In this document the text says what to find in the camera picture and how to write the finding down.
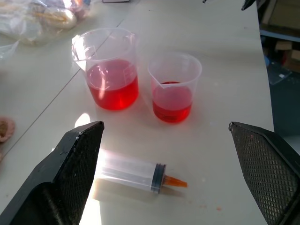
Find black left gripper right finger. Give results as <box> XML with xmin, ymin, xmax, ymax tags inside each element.
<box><xmin>228</xmin><ymin>121</ymin><xmax>300</xmax><ymax>225</ymax></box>

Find clear syringe with orange tip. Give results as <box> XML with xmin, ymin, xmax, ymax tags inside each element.
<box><xmin>93</xmin><ymin>148</ymin><xmax>189</xmax><ymax>201</ymax></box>

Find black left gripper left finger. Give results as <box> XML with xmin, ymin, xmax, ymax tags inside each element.
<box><xmin>0</xmin><ymin>120</ymin><xmax>105</xmax><ymax>225</ymax></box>

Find large beaker with red liquid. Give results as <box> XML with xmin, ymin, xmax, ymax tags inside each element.
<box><xmin>71</xmin><ymin>28</ymin><xmax>139</xmax><ymax>111</ymax></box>

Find small beaker with red liquid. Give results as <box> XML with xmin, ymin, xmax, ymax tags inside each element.
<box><xmin>147</xmin><ymin>52</ymin><xmax>203</xmax><ymax>123</ymax></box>

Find cardboard boxes on shelf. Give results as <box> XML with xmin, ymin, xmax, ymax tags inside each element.
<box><xmin>260</xmin><ymin>0</ymin><xmax>300</xmax><ymax>71</ymax></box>

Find pink knitted item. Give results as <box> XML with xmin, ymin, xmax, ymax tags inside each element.
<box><xmin>0</xmin><ymin>116</ymin><xmax>15</xmax><ymax>161</ymax></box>

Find clear plastic bag with contents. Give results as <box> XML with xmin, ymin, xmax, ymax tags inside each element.
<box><xmin>0</xmin><ymin>0</ymin><xmax>94</xmax><ymax>62</ymax></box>

